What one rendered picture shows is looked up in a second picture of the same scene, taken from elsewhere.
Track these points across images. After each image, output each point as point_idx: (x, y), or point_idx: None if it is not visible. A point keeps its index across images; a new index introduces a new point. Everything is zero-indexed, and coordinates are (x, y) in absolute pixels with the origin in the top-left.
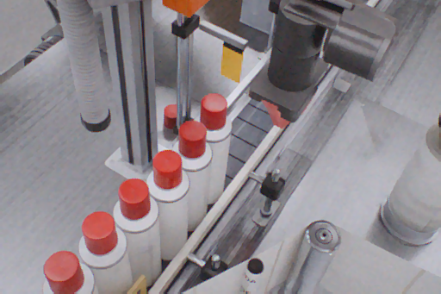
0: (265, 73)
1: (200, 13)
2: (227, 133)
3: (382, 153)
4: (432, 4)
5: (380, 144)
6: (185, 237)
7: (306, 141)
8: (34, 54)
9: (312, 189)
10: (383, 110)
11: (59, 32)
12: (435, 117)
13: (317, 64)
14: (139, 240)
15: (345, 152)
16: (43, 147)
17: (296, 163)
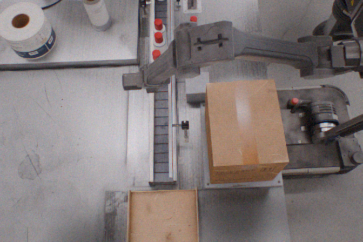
0: None
1: (226, 75)
2: None
3: (117, 39)
4: (128, 158)
5: (119, 42)
6: None
7: (146, 42)
8: (327, 101)
9: (133, 15)
10: (123, 56)
11: (352, 147)
12: (106, 82)
13: None
14: None
15: (129, 33)
16: None
17: (145, 33)
